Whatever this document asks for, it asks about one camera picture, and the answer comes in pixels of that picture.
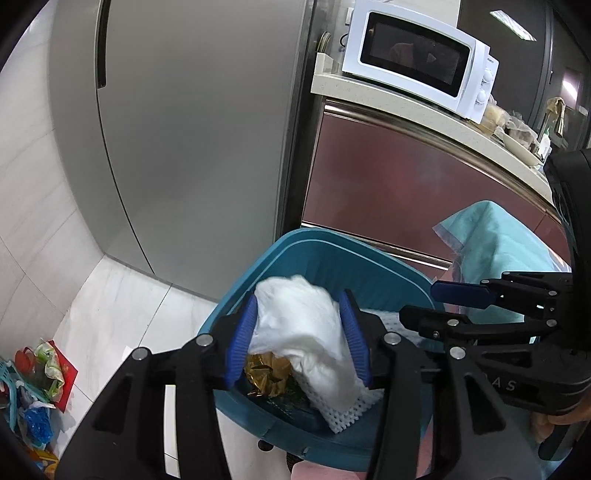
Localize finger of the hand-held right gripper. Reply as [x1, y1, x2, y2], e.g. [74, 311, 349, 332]
[431, 271, 573, 324]
[399, 305, 573, 357]

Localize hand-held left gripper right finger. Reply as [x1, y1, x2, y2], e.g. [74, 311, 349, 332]
[339, 290, 543, 480]

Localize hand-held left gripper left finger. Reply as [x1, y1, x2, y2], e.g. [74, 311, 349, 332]
[58, 293, 259, 480]

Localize large gold foil wrapper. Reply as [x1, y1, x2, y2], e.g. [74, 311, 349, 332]
[245, 352, 296, 398]

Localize white tissue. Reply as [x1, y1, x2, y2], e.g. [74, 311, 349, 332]
[249, 274, 370, 411]

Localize large white foam net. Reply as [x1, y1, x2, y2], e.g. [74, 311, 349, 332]
[295, 369, 385, 433]

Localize blue plastic waste bin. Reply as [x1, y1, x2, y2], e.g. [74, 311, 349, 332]
[198, 229, 437, 472]

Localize person's right hand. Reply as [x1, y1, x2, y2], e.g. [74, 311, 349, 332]
[530, 410, 578, 446]

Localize person's left hand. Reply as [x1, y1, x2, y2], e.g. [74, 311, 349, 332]
[291, 462, 370, 480]

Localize blue grey printed cloth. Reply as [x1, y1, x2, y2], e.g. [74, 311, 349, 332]
[433, 199, 578, 365]

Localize pink base cabinets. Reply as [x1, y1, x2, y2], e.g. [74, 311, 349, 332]
[302, 99, 573, 278]

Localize white deep plate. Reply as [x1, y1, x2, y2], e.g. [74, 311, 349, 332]
[502, 133, 542, 167]

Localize clear container with bag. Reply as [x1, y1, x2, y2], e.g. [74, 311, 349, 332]
[505, 115, 539, 148]

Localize clear plastic bag with food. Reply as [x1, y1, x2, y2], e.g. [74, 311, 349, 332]
[480, 99, 509, 134]

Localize red paper bag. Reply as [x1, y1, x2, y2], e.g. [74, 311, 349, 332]
[14, 339, 79, 414]

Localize steel kitchen faucet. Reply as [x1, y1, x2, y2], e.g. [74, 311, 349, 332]
[545, 97, 568, 139]

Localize grey refrigerator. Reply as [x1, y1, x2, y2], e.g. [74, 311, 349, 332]
[48, 0, 324, 296]

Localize blue plastic bag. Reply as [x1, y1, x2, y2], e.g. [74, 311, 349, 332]
[23, 401, 54, 448]

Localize light blue plastic basket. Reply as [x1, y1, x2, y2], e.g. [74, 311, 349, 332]
[0, 360, 29, 435]

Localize white microwave oven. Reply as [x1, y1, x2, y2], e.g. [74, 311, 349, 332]
[341, 0, 500, 124]

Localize dark sliding window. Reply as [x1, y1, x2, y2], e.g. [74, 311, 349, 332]
[455, 0, 591, 153]

